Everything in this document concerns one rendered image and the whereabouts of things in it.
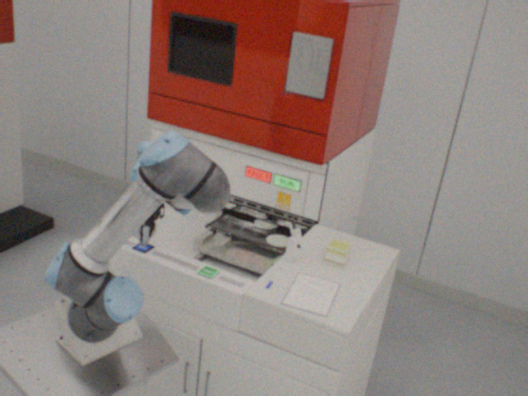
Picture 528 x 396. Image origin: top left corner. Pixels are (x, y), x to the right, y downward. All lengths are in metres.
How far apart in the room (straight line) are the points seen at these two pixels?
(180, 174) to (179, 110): 1.07
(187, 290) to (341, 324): 0.52
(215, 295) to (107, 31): 3.08
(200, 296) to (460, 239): 2.25
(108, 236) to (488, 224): 2.70
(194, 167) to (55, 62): 3.73
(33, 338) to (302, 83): 1.23
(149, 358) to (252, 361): 0.35
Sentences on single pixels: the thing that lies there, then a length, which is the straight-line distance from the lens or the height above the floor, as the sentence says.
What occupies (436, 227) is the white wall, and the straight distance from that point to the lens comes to 3.78.
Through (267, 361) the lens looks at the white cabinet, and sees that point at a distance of 1.88.
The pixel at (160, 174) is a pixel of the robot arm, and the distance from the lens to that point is 1.36.
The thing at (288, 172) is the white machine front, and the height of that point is 1.15.
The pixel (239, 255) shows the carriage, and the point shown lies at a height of 0.88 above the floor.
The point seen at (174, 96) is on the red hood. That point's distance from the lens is 2.40.
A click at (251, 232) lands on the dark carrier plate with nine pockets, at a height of 0.90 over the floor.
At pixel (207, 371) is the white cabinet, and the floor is 0.62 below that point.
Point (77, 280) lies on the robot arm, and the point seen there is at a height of 1.12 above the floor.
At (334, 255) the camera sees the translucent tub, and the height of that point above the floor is 1.01.
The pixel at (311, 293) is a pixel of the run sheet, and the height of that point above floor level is 0.97.
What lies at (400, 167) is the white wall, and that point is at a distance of 3.71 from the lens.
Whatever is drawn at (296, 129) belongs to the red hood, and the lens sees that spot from 2.17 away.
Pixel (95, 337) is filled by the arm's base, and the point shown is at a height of 0.89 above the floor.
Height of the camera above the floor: 1.93
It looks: 24 degrees down
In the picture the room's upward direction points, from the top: 8 degrees clockwise
